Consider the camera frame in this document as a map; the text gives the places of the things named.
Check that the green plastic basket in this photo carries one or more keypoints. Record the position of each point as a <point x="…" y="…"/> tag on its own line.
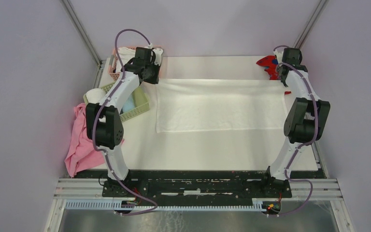
<point x="140" y="99"/>

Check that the white towel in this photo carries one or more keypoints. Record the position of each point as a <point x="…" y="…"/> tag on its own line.
<point x="126" y="53"/>
<point x="94" y="95"/>
<point x="189" y="105"/>

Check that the light blue towel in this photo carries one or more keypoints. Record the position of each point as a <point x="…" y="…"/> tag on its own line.
<point x="128" y="105"/>

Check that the red and teal patterned towel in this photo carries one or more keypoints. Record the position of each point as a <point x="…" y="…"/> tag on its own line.
<point x="269" y="64"/>

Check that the rolled white towel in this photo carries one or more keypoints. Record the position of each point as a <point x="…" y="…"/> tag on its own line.
<point x="94" y="95"/>

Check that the folded white towel in basket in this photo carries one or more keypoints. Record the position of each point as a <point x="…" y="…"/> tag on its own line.
<point x="126" y="53"/>

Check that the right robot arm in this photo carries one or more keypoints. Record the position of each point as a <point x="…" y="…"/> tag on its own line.
<point x="306" y="118"/>

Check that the white cable duct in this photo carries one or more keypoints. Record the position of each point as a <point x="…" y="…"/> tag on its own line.
<point x="92" y="204"/>

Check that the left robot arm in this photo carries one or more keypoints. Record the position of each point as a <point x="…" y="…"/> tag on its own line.
<point x="104" y="124"/>

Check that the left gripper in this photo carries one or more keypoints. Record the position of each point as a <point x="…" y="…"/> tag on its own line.
<point x="156" y="65"/>

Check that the pink towel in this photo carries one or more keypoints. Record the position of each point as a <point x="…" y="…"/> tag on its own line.
<point x="81" y="154"/>

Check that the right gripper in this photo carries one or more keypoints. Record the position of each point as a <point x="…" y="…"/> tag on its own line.
<point x="285" y="84"/>

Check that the pink plastic basket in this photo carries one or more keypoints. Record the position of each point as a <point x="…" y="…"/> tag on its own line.
<point x="157" y="50"/>

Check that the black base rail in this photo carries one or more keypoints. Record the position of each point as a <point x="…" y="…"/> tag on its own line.
<point x="198" y="188"/>

